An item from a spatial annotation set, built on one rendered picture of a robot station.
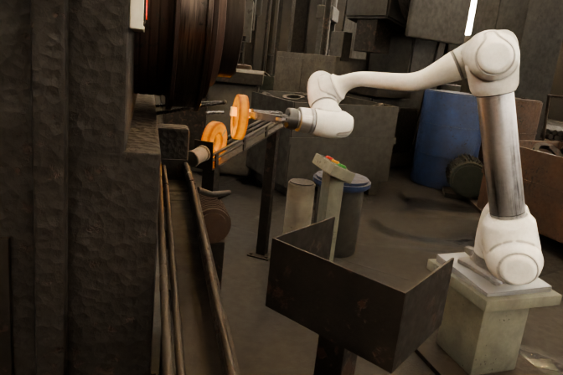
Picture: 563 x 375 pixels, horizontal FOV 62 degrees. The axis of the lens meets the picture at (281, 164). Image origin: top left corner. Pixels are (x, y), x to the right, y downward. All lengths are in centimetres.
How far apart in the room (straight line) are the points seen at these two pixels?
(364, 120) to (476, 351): 226
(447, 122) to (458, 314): 278
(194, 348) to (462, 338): 131
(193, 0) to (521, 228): 110
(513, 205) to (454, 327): 59
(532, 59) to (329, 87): 446
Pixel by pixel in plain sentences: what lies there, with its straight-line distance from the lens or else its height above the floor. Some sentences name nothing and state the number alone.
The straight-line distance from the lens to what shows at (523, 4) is 598.
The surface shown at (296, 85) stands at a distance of 559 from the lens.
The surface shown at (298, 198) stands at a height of 46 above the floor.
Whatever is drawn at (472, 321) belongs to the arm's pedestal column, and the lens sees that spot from 186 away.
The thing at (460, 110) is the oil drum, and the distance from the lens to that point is 447.
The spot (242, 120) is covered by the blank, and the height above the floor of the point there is 82.
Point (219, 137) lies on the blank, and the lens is 181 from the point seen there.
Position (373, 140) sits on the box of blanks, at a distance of 383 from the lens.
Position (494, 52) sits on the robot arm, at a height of 111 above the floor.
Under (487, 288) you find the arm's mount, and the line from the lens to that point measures 175.
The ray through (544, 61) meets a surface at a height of 128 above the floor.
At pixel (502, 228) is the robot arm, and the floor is 61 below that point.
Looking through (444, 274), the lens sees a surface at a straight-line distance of 90.
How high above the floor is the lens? 104
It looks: 13 degrees down
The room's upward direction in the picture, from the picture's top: 6 degrees clockwise
